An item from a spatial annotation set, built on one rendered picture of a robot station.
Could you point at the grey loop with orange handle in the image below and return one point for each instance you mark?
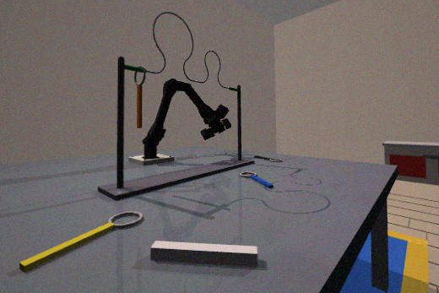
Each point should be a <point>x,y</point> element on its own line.
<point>139,98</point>

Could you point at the yellow handled loop tool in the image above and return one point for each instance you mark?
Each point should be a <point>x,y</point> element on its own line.
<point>58,250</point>

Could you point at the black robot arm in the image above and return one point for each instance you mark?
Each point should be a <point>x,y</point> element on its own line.
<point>157,131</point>

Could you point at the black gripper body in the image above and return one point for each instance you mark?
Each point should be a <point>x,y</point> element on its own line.
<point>206,134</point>

